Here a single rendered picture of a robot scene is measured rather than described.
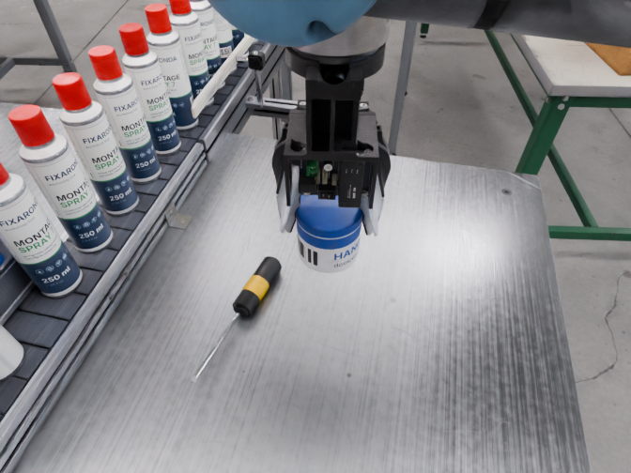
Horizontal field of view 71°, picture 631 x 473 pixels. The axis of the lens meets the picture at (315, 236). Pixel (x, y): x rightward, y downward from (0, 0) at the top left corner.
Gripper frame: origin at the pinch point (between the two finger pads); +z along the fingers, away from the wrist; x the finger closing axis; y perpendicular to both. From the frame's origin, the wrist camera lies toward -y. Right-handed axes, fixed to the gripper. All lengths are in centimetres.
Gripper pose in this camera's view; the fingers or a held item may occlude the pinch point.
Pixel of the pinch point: (329, 220)
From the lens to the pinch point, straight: 47.2
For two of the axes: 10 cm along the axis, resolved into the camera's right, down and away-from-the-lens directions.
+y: -0.5, 7.3, -6.8
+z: 0.0, 6.8, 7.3
